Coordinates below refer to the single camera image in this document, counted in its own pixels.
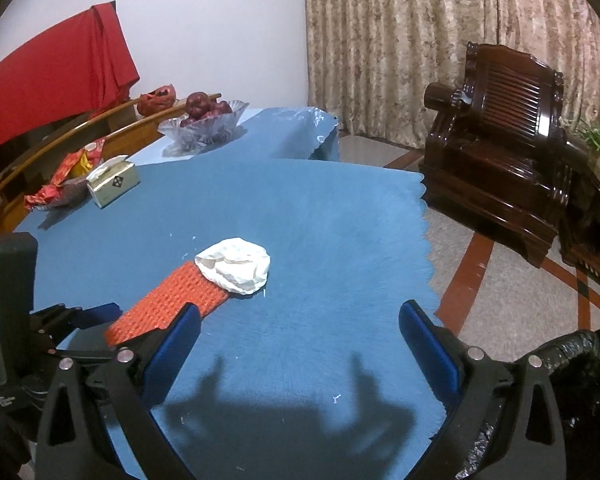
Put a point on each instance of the beige tissue box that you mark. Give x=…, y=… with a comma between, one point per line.
x=112, y=179

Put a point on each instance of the dark red fruits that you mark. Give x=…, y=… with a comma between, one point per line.
x=200, y=105

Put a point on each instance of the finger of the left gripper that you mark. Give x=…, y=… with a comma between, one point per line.
x=101, y=315

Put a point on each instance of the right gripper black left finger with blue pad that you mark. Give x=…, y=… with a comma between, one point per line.
x=73, y=441

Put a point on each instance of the orange foam fruit net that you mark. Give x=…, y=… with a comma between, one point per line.
x=157, y=309

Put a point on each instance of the wooden bench sofa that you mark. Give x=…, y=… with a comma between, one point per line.
x=123, y=131

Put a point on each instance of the blue felt table cloth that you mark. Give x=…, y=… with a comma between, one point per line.
x=303, y=373

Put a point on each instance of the beige patterned curtain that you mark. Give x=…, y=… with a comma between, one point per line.
x=370, y=61

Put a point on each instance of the crumpled white tissue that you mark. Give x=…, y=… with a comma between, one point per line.
x=235, y=265

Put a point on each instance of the black trash bag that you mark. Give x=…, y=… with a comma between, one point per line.
x=555, y=389

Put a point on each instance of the red snack packet plate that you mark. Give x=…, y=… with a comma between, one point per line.
x=68, y=184

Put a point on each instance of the red pumpkin ornament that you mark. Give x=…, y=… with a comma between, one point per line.
x=156, y=101

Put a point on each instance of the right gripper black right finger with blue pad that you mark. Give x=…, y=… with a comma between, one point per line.
x=473, y=388

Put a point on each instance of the dark wooden armchair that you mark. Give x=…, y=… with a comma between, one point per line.
x=497, y=158

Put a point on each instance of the red cloth drape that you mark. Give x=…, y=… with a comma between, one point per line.
x=79, y=65

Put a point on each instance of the glass fruit bowl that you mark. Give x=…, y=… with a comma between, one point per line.
x=204, y=133

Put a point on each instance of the dark wooden side table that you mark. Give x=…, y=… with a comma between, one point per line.
x=579, y=229

